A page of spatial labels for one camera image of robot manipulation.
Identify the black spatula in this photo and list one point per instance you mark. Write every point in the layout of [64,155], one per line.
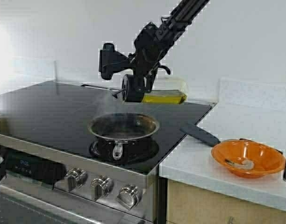
[200,134]

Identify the raw grey shrimp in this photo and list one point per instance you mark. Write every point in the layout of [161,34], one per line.
[246,164]

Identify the glass oil dispenser black lid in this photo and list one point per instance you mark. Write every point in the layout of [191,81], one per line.
[166,90]

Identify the middle chrome stove knob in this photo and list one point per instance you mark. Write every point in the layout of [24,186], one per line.
[101,187]

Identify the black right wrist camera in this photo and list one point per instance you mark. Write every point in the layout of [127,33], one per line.
[112,61]

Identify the wooden cabinet under counter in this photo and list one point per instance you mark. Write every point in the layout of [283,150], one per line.
[187,204]

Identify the small black frying pan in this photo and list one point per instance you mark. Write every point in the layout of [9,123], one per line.
[122,129]

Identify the stainless steel induction stove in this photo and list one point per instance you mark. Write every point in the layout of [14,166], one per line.
[44,134]

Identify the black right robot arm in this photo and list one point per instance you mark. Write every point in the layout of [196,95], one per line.
[184,13]

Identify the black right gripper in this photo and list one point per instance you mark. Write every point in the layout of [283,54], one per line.
[152,44]

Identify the orange plastic bowl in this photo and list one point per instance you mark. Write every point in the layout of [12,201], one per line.
[267,160]

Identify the left chrome stove knob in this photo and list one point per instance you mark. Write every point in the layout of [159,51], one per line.
[75,178]

